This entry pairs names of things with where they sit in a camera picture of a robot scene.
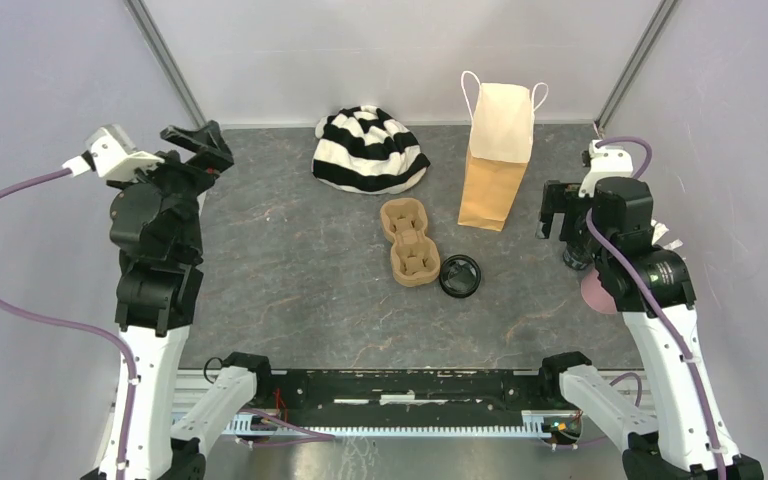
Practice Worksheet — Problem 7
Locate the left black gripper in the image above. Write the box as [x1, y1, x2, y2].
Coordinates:
[111, 119, 234, 259]

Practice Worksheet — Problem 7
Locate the black coffee cup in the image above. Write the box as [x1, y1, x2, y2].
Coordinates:
[562, 241, 593, 271]

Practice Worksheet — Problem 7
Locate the brown cardboard cup carrier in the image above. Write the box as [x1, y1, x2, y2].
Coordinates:
[380, 198, 441, 287]

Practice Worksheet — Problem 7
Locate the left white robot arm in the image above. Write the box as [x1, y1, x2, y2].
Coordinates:
[81, 121, 274, 479]

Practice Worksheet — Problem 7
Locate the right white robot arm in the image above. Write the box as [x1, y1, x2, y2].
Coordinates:
[537, 177, 764, 479]

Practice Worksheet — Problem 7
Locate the white wrapped straws bundle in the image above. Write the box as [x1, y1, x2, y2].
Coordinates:
[651, 219, 684, 251]

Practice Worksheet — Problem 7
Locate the brown paper bag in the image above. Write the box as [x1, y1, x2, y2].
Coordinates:
[458, 70, 549, 232]

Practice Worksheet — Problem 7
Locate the pink straw holder cup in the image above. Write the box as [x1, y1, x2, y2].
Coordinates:
[580, 268, 617, 315]

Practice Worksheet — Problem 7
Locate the black white striped cloth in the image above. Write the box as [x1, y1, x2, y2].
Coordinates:
[311, 105, 431, 195]

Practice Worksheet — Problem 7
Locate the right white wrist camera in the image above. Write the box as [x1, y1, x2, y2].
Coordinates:
[578, 140, 633, 198]

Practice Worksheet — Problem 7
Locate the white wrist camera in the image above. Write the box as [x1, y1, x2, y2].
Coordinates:
[578, 140, 633, 198]
[62, 124, 164, 182]

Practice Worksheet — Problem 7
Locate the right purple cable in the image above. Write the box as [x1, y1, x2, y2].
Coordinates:
[585, 135, 730, 480]

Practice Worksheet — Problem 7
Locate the purple cable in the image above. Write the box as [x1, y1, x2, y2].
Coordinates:
[585, 135, 730, 480]
[0, 166, 140, 480]

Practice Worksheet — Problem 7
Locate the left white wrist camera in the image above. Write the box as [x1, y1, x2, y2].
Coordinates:
[62, 124, 164, 182]

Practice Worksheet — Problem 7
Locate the left aluminium frame post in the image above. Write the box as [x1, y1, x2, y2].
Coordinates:
[124, 0, 207, 125]

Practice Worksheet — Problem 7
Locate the aluminium frame post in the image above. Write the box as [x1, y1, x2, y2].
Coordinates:
[594, 0, 681, 135]
[124, 0, 207, 125]

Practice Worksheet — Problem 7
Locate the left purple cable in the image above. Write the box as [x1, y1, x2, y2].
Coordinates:
[0, 166, 140, 480]

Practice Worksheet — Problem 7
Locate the right aluminium frame post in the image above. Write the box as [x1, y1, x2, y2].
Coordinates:
[594, 0, 681, 135]

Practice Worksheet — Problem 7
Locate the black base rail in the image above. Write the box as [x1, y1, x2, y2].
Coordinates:
[235, 369, 577, 429]

